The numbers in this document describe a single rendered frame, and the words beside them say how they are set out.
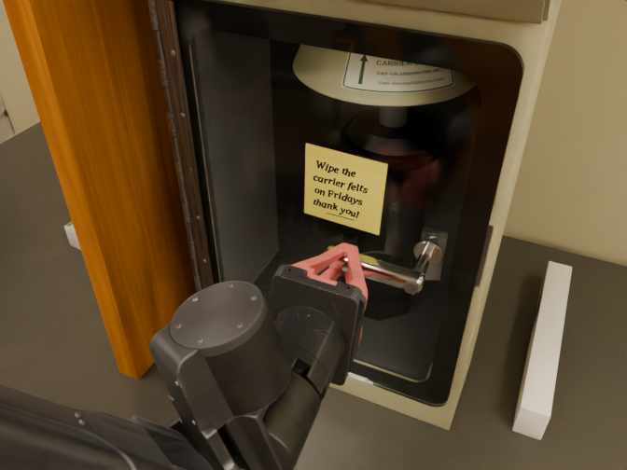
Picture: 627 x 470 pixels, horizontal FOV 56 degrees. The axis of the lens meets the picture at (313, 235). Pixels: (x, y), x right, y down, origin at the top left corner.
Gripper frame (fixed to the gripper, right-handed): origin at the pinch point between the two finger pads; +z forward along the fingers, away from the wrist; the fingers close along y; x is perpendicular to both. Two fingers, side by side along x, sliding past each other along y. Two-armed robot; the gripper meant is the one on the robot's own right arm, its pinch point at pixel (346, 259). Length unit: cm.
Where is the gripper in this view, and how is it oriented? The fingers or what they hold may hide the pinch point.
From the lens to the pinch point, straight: 51.5
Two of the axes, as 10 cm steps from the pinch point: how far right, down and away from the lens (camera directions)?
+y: 0.6, -7.6, -6.5
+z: 3.5, -5.9, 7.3
